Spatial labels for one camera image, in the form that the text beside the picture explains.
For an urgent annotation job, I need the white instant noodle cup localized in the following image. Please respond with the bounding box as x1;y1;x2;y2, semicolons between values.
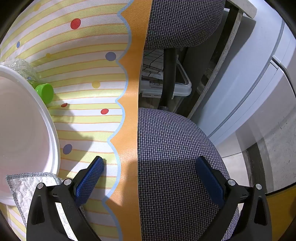
0;65;61;205

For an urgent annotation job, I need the olive yellow door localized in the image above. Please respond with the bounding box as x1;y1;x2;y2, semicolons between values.
265;186;296;234

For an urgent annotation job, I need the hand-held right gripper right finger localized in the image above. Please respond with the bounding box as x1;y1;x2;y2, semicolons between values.
196;156;273;241

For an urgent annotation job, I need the plastic bottle with green cap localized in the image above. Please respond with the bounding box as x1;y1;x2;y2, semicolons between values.
0;58;55;103

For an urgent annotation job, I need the black wire grid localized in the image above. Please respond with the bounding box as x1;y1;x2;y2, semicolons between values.
142;48;167;75

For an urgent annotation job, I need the yellow striped dotted mat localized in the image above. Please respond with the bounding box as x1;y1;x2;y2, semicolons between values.
0;0;153;241

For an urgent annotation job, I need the grey fabric chair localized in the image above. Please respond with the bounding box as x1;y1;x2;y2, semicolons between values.
136;0;241;241

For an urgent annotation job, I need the clear plastic storage box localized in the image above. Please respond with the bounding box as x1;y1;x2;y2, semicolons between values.
138;54;193;99

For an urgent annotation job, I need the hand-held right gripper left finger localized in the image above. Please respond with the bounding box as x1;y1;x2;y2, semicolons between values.
26;156;105;241

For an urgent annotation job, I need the grey cleaning cloth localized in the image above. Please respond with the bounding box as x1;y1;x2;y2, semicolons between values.
5;172;86;241

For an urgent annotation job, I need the white refrigerator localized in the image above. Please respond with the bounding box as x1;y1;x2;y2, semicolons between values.
190;16;296;160

